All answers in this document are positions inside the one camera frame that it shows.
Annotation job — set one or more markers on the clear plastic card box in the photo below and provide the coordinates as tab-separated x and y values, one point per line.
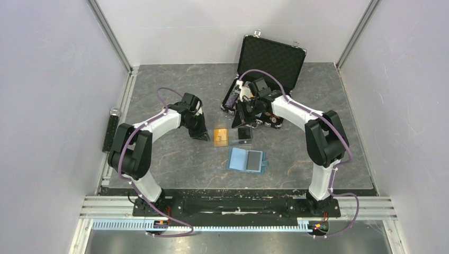
232	136

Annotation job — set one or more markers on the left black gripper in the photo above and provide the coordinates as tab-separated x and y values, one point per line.
203	129

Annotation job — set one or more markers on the black poker chip case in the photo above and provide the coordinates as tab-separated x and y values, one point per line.
278	63

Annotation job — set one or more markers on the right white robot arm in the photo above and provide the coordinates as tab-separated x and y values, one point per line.
326	141

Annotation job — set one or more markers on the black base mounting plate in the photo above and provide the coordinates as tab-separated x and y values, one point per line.
229	207

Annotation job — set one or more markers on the dark card stack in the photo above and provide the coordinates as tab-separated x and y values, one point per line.
244	134

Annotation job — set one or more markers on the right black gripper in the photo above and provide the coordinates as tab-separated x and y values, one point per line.
241	116

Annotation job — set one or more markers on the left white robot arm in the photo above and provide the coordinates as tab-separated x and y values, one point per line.
131	149

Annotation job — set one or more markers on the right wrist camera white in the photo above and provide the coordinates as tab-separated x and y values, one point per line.
244	92

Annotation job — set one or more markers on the purple green chip row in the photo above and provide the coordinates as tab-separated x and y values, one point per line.
231	101

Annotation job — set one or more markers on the blue card holder wallet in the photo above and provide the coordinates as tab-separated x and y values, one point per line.
237	160

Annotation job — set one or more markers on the black microphone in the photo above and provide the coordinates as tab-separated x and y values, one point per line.
112	125

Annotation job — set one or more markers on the white slotted cable duct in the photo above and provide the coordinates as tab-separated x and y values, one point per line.
150	225

